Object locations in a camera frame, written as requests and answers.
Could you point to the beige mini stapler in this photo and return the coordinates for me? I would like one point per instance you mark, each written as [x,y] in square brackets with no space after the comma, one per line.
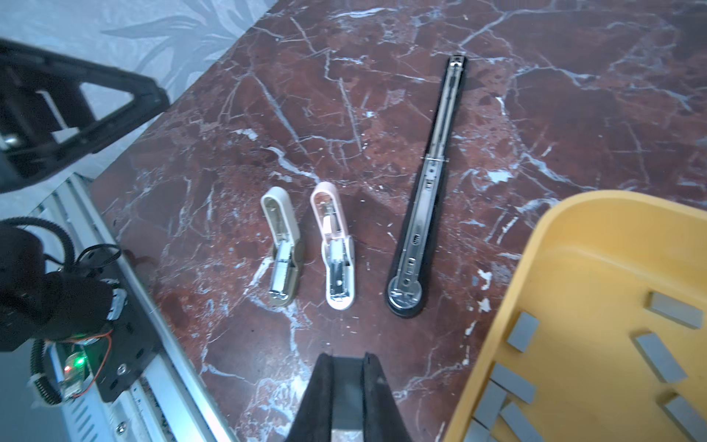
[288,248]

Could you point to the grey staple strip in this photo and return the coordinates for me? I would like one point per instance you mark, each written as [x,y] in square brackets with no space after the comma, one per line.
[659,358]
[675,310]
[490,405]
[513,383]
[523,331]
[347,435]
[685,417]

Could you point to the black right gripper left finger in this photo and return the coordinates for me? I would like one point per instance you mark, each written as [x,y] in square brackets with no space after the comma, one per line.
[314,419]

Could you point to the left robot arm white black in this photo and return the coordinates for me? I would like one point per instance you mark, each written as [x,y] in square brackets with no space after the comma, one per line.
[79,314]

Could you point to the yellow plastic tray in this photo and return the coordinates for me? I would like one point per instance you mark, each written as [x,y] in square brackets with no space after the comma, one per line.
[586,274]

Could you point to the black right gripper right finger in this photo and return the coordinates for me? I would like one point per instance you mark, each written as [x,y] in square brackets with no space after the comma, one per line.
[382,419]

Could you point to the green circuit board left base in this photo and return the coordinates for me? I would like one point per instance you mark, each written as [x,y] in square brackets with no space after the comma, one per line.
[79,376]

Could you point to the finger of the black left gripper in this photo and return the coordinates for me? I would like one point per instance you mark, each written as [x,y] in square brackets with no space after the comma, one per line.
[47,124]

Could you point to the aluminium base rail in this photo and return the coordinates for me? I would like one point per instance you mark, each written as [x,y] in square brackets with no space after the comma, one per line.
[148,390]

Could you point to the black metal stapler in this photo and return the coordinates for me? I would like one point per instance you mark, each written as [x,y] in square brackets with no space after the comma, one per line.
[409,278]

